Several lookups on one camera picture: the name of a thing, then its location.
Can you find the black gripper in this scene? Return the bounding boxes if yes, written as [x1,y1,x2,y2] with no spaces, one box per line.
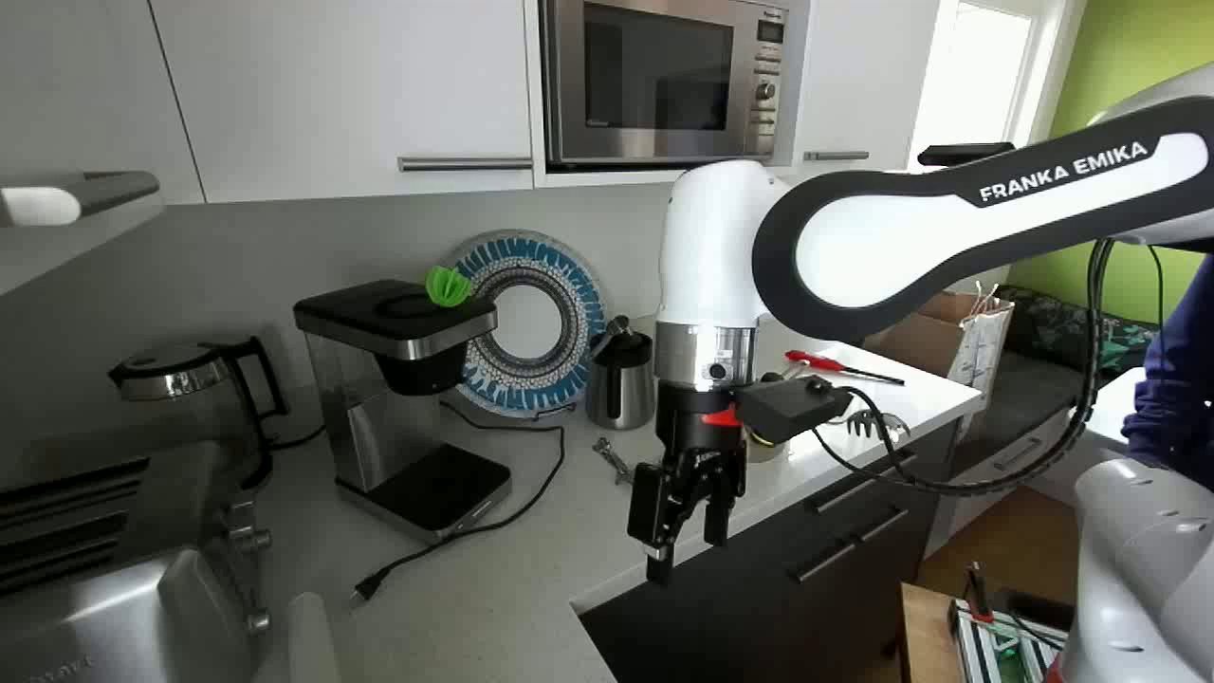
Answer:
[627,375,753,587]

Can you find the metal hook fixture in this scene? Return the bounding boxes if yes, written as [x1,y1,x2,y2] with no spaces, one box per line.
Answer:
[589,432,636,487]

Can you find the dark base cabinet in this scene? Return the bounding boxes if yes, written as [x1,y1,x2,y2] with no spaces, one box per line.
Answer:
[580,423,963,683]

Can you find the steel carafe with black lid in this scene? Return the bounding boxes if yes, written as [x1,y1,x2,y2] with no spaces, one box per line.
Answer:
[582,317,658,432]

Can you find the blue patterned white plate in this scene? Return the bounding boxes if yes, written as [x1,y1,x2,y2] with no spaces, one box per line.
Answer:
[448,229,614,423]

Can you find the wooden board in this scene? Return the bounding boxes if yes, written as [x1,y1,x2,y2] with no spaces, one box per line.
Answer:
[899,580,976,683]

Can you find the brown cardboard box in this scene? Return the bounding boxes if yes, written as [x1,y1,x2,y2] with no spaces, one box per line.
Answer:
[866,293,1015,389]

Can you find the small green object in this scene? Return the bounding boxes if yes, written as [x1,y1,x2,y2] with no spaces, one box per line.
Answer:
[422,261,478,310]

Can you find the black steel coffee maker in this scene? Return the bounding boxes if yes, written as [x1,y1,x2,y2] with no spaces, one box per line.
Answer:
[290,276,517,534]

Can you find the dark patterned fabric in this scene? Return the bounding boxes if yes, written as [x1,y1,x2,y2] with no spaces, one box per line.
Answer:
[1010,286,1162,379]

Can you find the person in blue clothing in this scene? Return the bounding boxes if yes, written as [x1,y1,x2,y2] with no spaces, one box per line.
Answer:
[1117,252,1214,489]

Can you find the silver toaster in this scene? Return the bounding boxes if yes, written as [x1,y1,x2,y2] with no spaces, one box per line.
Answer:
[0,432,276,683]

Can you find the grey extractor hood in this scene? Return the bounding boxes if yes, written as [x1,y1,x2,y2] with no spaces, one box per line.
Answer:
[0,166,168,299]

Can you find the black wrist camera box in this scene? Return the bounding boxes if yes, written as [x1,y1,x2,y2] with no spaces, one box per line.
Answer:
[737,375,852,446]

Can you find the silver drawer handle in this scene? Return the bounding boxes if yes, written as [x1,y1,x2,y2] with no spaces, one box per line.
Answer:
[794,539,866,587]
[813,472,892,519]

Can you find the black power cable with plug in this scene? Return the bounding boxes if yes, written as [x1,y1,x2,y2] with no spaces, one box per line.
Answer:
[355,400,570,600]

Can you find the white frame with wires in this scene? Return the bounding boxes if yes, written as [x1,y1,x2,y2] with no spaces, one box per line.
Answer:
[945,561,1076,683]

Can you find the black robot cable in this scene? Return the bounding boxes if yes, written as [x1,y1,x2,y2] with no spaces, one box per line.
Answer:
[809,234,1122,496]

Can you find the steel kettle with black handle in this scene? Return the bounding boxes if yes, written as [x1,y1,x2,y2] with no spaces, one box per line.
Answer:
[107,330,290,489]

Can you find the white wall cabinet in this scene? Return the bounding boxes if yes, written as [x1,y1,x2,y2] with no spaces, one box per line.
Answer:
[0,0,945,210]

